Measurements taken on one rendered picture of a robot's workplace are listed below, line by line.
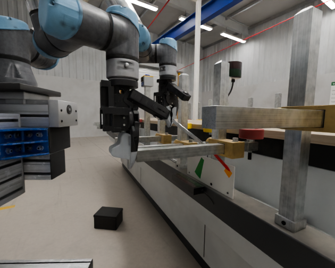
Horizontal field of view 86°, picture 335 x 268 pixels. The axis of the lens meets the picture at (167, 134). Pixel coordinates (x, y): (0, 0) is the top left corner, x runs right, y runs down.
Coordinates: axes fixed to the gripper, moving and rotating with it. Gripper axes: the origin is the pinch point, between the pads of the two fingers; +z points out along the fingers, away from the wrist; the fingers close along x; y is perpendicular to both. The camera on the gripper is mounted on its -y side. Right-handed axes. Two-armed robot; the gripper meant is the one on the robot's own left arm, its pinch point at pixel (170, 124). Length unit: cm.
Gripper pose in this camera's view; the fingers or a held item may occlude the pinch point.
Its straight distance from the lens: 77.8
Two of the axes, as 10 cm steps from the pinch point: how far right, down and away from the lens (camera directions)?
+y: -7.1, -0.8, 7.0
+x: -7.0, 0.6, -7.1
